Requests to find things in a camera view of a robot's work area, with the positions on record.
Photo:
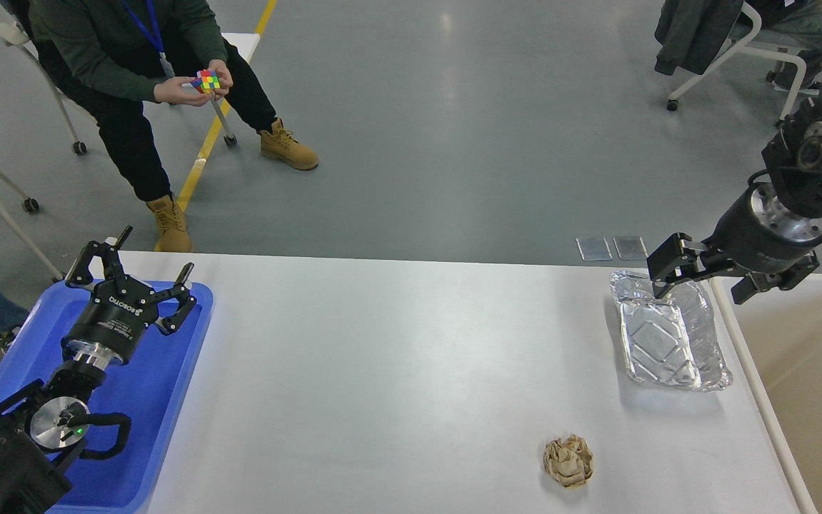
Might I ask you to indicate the white chair with dark jacket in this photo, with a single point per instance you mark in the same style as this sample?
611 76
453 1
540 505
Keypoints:
700 36

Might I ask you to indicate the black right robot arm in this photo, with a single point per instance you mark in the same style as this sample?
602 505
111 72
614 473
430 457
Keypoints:
793 164

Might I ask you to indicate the beige plastic bin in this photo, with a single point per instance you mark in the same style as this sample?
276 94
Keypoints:
782 334

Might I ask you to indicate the seated person in green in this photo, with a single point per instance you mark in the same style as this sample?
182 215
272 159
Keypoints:
111 57

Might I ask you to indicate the crumpled brown paper ball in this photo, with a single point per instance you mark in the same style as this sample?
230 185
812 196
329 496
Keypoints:
568 461

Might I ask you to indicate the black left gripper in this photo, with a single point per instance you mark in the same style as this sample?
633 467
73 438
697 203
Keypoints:
115 315

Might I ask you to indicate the left metal floor plate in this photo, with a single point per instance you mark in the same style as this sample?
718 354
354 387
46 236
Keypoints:
594 248

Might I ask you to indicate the blue plastic tray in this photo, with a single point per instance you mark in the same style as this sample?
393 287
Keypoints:
150 389

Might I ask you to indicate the metal floor plate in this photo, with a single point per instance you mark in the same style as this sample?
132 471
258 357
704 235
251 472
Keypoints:
594 248
630 248

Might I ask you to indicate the right metal floor plate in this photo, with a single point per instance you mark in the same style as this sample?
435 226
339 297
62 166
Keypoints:
630 248

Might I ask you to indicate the colourful puzzle cube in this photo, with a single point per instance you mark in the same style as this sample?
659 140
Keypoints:
206 81

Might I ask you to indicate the aluminium foil tray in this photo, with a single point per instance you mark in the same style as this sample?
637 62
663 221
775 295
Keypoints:
669 342

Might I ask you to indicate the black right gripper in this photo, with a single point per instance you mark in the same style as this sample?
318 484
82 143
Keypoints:
757 233

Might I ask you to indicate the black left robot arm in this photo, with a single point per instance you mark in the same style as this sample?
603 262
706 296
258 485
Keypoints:
49 425

